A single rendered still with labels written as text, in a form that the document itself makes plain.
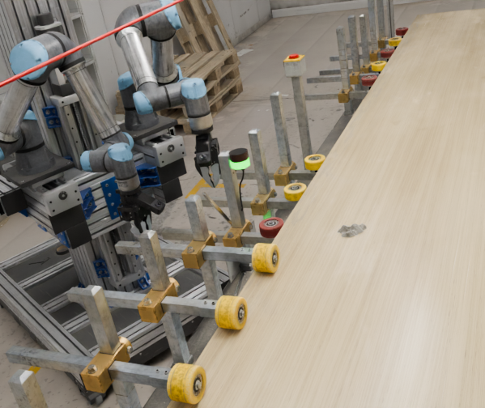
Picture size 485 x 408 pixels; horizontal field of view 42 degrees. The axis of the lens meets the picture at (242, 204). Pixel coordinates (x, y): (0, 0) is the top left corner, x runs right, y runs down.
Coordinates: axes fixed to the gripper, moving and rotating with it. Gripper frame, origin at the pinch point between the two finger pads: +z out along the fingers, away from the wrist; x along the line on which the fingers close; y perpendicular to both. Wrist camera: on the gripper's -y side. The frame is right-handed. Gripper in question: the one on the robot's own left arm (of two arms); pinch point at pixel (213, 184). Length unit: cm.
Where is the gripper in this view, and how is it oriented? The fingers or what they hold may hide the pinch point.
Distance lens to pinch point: 209.7
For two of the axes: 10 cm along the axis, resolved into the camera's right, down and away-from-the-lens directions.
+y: 0.4, -4.5, 8.9
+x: -9.8, 1.4, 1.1
